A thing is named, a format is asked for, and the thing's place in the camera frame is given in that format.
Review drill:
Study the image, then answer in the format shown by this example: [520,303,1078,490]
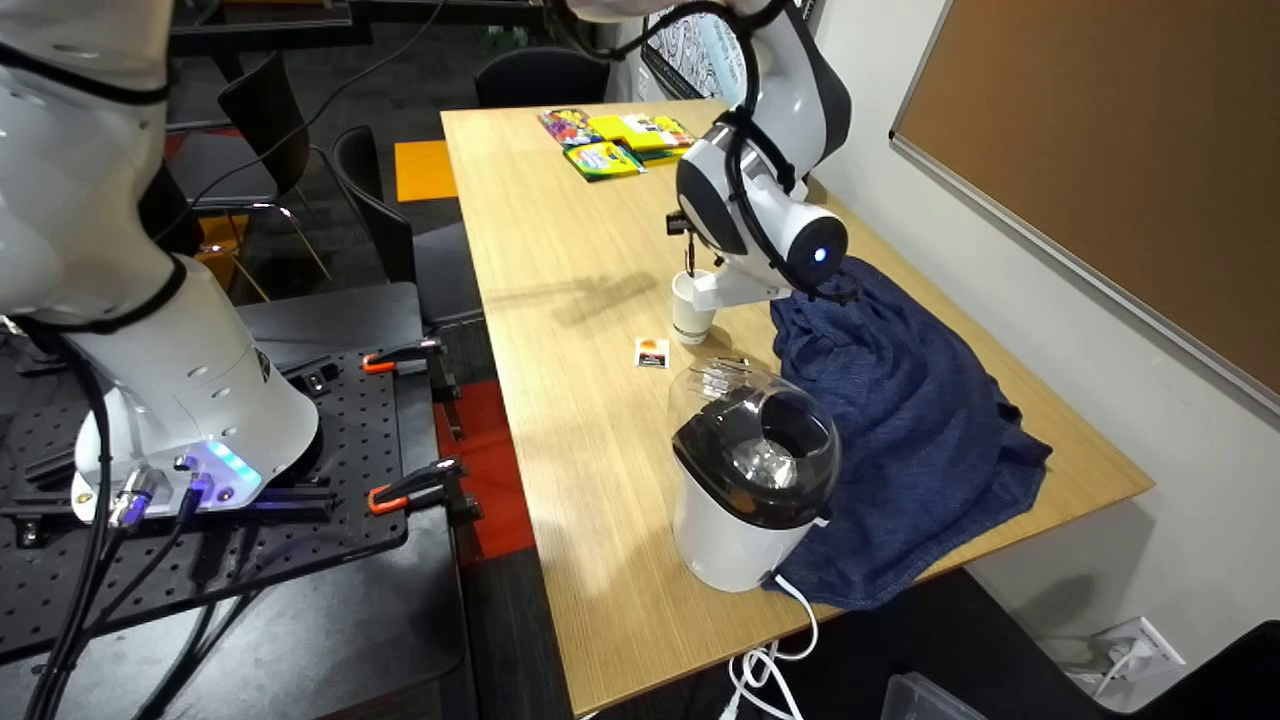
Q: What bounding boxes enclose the small printed paper card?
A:
[631,334,677,376]

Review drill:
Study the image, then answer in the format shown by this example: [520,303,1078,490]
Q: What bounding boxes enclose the white appliance power cable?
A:
[718,572,822,720]

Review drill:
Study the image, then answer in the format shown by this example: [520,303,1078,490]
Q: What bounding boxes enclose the colourful printed small box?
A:
[536,106,600,152]

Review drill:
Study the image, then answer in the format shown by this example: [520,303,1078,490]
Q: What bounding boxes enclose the brown cork notice board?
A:
[889,0,1280,433]

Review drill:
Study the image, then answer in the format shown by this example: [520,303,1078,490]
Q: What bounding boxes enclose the black office chair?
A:
[213,50,340,290]
[329,122,486,338]
[468,46,616,114]

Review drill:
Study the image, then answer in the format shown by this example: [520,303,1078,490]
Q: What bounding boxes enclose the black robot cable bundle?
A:
[0,299,284,720]

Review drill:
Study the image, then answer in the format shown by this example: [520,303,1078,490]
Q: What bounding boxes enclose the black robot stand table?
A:
[0,276,480,720]

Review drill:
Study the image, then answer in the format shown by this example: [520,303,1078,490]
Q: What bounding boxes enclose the grey plastic bin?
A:
[874,669,990,720]

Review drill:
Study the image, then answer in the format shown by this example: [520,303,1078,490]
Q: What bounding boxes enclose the dark blue towel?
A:
[764,249,1056,618]

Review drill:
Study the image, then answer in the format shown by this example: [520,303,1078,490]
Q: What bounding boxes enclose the white paper cup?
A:
[669,268,733,350]

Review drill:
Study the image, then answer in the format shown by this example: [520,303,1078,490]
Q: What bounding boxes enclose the black perforated mounting board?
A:
[0,350,411,662]

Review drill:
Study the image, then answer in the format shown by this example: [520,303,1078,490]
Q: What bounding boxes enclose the yellow crayon box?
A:
[582,109,696,156]

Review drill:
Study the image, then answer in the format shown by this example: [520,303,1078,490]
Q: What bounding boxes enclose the orange black bar clamp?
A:
[357,338,452,384]
[363,455,471,523]

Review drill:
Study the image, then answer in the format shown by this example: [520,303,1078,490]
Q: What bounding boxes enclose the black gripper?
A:
[658,197,715,290]

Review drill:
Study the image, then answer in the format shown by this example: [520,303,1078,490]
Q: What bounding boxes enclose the clear plastic storage box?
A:
[1036,611,1191,717]

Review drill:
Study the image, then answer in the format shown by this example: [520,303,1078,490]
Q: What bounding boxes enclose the green crayon box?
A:
[565,137,649,186]

